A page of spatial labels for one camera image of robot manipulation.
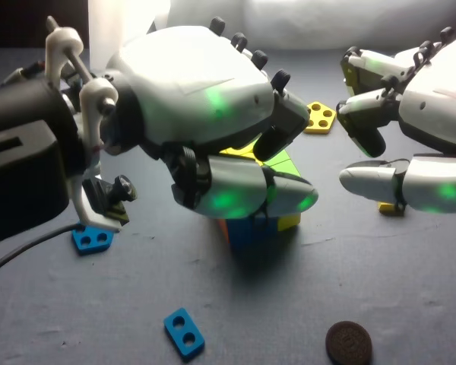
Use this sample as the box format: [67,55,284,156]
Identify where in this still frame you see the black camera cable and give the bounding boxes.
[0,224,81,278]

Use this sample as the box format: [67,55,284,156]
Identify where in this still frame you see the white backdrop cloth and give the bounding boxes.
[87,0,456,73]

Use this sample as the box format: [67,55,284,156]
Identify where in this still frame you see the chocolate sandwich cookie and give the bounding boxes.
[325,321,373,365]

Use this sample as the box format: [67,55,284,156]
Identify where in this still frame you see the multicolour puzzle cube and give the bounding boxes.
[211,140,303,252]

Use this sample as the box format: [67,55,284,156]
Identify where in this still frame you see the blue pentagon block with holes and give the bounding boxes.
[71,224,115,256]

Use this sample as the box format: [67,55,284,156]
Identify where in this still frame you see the yellow rectangular block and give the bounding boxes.
[378,201,406,217]

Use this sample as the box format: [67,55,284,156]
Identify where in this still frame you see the yellow pentagon block with holes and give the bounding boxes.
[302,100,337,135]

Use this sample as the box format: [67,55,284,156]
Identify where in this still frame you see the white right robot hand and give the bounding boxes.
[336,26,456,216]

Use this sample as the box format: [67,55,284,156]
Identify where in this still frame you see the blue two-hole block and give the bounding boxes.
[163,307,206,361]

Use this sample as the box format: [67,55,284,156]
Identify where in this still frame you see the grey table cloth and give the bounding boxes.
[0,47,456,365]

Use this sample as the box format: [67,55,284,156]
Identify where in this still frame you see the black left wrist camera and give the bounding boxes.
[82,174,138,229]

